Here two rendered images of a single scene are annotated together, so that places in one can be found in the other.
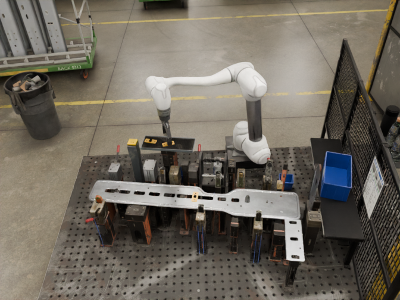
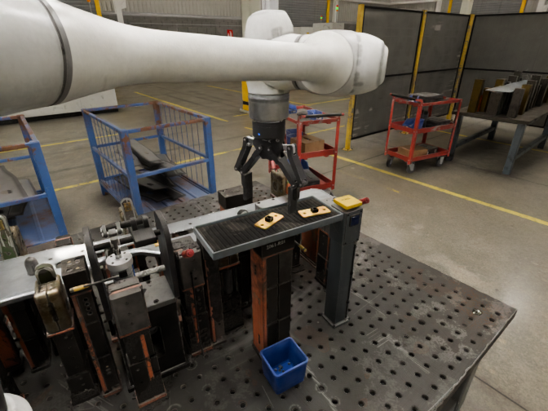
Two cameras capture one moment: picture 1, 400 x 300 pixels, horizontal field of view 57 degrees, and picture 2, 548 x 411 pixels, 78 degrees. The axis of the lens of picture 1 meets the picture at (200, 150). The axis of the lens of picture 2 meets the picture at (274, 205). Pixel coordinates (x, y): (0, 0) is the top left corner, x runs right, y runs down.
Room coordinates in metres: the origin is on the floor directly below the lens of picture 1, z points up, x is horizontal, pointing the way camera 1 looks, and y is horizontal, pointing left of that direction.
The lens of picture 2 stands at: (2.58, -0.26, 1.58)
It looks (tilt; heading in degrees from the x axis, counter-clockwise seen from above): 26 degrees down; 140
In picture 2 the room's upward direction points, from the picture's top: straight up
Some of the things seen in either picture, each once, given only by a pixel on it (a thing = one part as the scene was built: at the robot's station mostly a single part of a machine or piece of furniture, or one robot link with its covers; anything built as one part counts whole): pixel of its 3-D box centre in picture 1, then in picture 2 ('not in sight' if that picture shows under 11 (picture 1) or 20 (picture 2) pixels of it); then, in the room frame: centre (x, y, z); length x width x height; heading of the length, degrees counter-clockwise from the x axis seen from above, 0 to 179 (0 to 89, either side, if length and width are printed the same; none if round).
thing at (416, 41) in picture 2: not in sight; (414, 76); (-0.68, 5.61, 1.00); 3.44 x 0.14 x 2.00; 90
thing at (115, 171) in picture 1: (118, 184); (331, 244); (1.89, 0.60, 0.88); 0.11 x 0.10 x 0.36; 171
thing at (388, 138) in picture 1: (394, 133); not in sight; (1.55, -1.06, 1.53); 0.06 x 0.06 x 0.20
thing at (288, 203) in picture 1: (191, 197); (164, 237); (1.62, 0.07, 1.00); 1.38 x 0.22 x 0.02; 81
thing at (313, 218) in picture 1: (309, 234); not in sight; (1.38, -0.66, 0.88); 0.08 x 0.08 x 0.36; 81
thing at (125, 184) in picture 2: not in sight; (150, 160); (-0.76, 0.86, 0.47); 1.20 x 0.80 x 0.95; 1
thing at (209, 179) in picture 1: (213, 181); (142, 301); (1.81, -0.08, 0.94); 0.18 x 0.13 x 0.49; 81
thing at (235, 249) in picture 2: (168, 143); (271, 223); (1.99, 0.22, 1.16); 0.37 x 0.14 x 0.02; 81
